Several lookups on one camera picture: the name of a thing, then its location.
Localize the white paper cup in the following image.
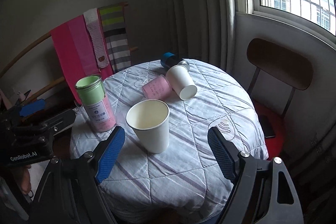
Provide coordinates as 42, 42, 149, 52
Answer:
126, 100, 170, 154
166, 65, 198, 100

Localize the green and pink labelled jar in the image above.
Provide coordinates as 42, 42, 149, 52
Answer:
75, 75, 116, 132

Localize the person's left hand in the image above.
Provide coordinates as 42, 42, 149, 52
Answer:
16, 165, 31, 195

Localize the wooden towel rack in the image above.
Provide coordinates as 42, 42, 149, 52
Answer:
0, 2, 140, 105

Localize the white striped quilted tablecloth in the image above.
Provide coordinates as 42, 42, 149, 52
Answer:
69, 57, 269, 222

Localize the bright pink towel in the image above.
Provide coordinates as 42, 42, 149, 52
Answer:
50, 21, 113, 105

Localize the pink clear jar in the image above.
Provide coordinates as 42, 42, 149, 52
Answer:
142, 75, 172, 101

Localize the light pink cloth strip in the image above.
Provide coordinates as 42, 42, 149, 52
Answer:
67, 15, 98, 75

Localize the brown wooden chair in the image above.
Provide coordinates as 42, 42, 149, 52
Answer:
247, 38, 313, 159

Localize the blue and black canister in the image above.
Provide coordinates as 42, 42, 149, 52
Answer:
161, 52, 190, 71

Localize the striped neon grey sock cloth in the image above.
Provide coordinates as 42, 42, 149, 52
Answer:
98, 2, 131, 73

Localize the knitted lilac strap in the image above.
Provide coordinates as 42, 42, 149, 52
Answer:
83, 7, 111, 69

